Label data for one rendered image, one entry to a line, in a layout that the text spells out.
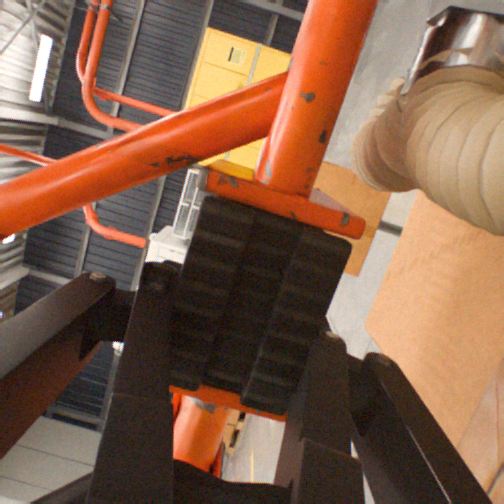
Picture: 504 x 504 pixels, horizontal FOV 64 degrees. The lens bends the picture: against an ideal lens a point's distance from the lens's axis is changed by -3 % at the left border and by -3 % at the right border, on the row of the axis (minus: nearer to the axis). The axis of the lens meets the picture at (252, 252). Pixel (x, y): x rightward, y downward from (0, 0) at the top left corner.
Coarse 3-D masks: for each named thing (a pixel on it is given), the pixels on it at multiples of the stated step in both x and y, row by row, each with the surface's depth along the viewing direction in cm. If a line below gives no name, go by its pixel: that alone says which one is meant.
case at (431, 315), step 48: (432, 240) 29; (480, 240) 24; (384, 288) 35; (432, 288) 27; (480, 288) 22; (384, 336) 32; (432, 336) 25; (480, 336) 21; (432, 384) 24; (480, 384) 20; (480, 432) 19; (480, 480) 18
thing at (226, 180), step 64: (256, 192) 14; (320, 192) 21; (192, 256) 13; (256, 256) 14; (320, 256) 13; (192, 320) 14; (256, 320) 15; (320, 320) 14; (192, 384) 14; (256, 384) 14
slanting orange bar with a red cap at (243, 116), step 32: (224, 96) 16; (256, 96) 16; (160, 128) 16; (192, 128) 16; (224, 128) 16; (256, 128) 16; (64, 160) 17; (96, 160) 16; (128, 160) 16; (160, 160) 16; (192, 160) 17; (0, 192) 17; (32, 192) 16; (64, 192) 17; (96, 192) 17; (0, 224) 17; (32, 224) 17
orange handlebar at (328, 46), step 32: (320, 0) 13; (352, 0) 13; (320, 32) 13; (352, 32) 13; (288, 64) 18; (320, 64) 14; (352, 64) 14; (288, 96) 14; (320, 96) 14; (288, 128) 14; (320, 128) 14; (288, 160) 14; (320, 160) 15; (192, 416) 17; (224, 416) 17; (192, 448) 17; (224, 448) 21
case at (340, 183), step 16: (320, 176) 161; (336, 176) 161; (352, 176) 161; (336, 192) 162; (352, 192) 162; (368, 192) 162; (384, 192) 162; (352, 208) 164; (368, 208) 164; (384, 208) 164; (368, 224) 166; (352, 240) 168; (368, 240) 168; (352, 256) 170; (352, 272) 172
